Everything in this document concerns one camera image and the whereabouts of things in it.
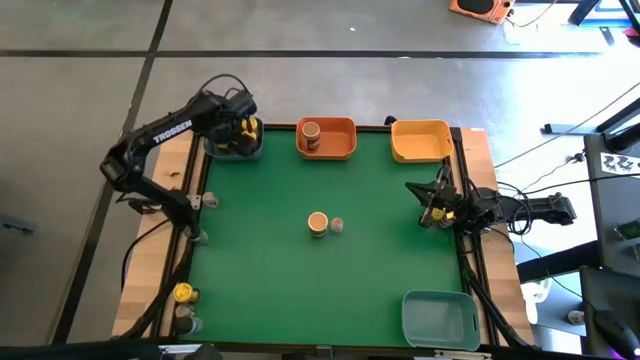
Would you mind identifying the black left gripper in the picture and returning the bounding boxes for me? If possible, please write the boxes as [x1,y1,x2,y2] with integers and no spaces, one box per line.
[212,117,259,157]

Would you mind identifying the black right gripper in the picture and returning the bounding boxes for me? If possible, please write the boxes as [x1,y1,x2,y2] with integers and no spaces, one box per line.
[405,166,450,228]

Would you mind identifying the tan-lid spice jar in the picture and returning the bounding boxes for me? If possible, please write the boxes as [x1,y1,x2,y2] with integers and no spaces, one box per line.
[300,121,322,153]
[307,211,330,239]

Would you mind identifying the dark glass spice jar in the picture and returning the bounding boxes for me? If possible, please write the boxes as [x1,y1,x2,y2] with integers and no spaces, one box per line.
[173,315,204,336]

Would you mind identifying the blue plastic bin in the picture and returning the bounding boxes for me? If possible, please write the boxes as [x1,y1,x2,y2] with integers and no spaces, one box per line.
[203,116,265,161]

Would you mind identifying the yellow plastic bin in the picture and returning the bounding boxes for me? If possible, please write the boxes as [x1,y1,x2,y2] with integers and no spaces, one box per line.
[390,118,455,165]

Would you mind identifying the orange plastic bin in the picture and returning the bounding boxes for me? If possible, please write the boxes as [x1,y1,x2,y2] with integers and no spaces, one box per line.
[295,116,359,162]

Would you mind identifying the teal plastic bin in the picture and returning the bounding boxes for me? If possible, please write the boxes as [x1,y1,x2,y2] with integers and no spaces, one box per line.
[401,289,482,352]

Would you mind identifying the black table leg beam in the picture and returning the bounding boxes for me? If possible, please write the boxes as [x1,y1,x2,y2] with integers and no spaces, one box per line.
[516,239,601,284]

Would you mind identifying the green table mat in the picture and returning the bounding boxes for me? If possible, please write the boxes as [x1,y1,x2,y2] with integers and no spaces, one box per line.
[180,128,469,346]

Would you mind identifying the white plastic object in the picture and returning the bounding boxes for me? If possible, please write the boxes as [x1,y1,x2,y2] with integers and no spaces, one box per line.
[519,277,555,326]

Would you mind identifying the black floor stand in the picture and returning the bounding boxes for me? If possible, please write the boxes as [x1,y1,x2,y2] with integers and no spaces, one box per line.
[543,94,640,154]

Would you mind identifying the dark grey desk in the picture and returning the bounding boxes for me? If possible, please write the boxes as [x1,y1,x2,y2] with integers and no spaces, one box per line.
[582,132,640,279]

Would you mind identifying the black side desk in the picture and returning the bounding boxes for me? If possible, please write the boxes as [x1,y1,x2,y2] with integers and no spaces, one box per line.
[578,264,640,359]

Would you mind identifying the orange box black disc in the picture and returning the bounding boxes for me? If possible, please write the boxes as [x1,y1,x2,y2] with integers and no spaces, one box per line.
[448,0,517,26]

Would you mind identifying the white marker sheet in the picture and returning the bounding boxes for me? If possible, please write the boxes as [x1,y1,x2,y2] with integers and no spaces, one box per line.
[599,152,640,177]

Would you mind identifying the small green box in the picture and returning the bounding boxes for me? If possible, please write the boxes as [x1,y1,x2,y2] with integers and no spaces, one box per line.
[613,219,640,261]

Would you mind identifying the black computer mouse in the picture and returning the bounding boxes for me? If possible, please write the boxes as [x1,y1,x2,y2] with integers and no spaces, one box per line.
[593,309,640,359]

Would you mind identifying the black tripod stand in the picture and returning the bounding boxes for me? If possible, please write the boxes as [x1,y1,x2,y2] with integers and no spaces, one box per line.
[567,0,640,32]

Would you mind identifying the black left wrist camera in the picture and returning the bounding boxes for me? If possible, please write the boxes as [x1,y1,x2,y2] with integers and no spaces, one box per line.
[227,89,259,119]

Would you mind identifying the black metal table frame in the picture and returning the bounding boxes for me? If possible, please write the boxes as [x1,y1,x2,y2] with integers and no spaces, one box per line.
[149,121,539,351]

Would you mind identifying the thick black cable bundle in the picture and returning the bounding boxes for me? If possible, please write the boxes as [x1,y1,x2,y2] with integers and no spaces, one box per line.
[117,234,199,342]
[457,234,541,351]

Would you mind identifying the thin black cable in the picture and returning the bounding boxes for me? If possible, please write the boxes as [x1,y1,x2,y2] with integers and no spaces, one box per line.
[119,219,169,294]

